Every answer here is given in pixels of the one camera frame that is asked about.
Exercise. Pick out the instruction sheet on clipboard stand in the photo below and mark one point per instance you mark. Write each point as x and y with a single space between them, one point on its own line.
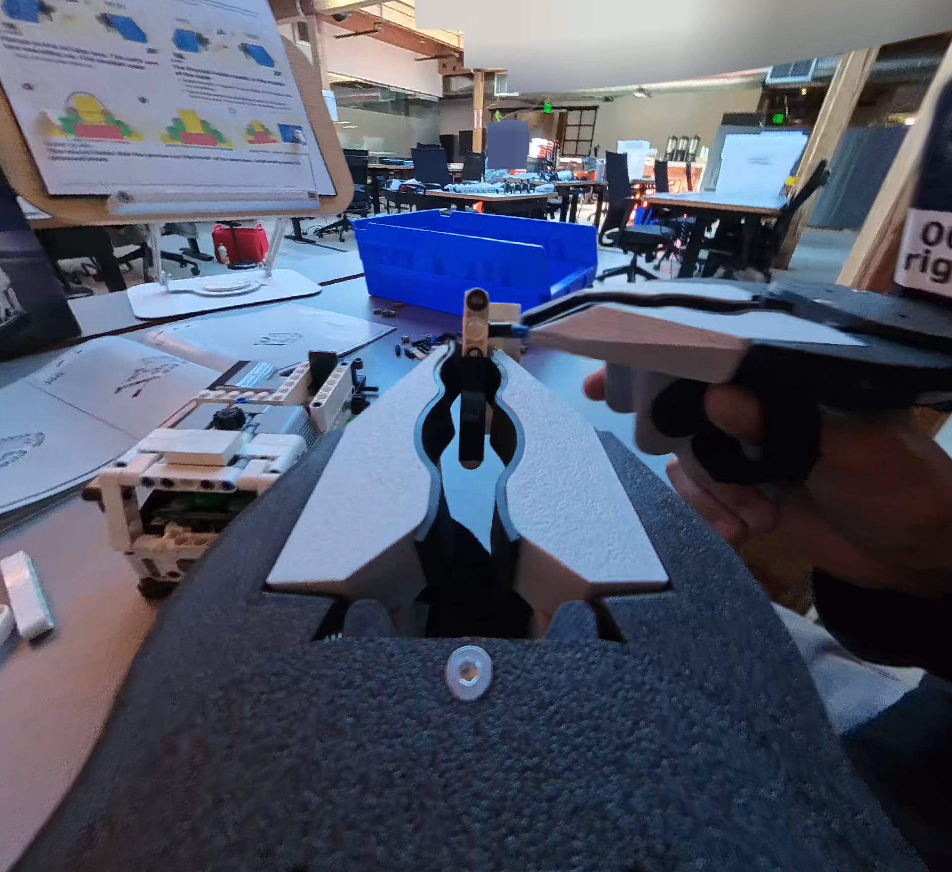
312 143

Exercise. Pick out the black box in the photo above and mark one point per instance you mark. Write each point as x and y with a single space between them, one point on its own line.
30 277

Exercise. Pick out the blue lego pin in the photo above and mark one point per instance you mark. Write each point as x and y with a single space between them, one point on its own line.
509 329

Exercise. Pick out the white lego brick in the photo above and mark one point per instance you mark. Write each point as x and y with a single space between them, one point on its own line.
28 593

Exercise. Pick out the wooden post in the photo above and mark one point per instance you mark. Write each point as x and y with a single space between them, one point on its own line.
825 143
885 232

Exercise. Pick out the tan and black lego assembly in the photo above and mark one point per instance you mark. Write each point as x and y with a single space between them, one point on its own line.
474 332

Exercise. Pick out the pile of loose lego pieces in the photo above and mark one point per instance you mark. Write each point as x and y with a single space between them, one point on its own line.
420 345

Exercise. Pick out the white lego vehicle model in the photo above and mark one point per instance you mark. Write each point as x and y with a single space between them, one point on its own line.
223 448

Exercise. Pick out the person's right forearm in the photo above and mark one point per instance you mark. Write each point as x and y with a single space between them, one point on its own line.
885 678

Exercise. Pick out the white display board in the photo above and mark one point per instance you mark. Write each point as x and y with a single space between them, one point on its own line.
762 161

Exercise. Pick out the black office chair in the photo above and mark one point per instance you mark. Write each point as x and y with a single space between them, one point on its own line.
639 225

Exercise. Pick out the person's right hand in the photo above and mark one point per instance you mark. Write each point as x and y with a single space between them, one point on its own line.
863 507

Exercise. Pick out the blue plastic bin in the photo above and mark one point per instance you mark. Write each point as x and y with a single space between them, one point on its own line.
461 262

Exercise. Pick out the long table with parts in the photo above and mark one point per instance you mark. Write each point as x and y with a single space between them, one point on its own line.
491 193

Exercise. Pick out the wooden table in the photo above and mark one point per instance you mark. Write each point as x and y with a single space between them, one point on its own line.
714 206

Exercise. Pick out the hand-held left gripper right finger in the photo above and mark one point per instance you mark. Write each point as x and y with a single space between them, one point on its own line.
580 500

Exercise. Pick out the red container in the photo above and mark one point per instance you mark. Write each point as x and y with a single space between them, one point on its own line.
239 243

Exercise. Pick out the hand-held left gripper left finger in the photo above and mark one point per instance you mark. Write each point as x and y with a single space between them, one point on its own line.
357 500

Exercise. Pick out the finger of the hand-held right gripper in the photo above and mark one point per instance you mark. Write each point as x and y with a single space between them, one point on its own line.
654 347
684 289

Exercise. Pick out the printed instruction sheet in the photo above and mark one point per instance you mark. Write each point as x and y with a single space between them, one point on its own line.
149 61

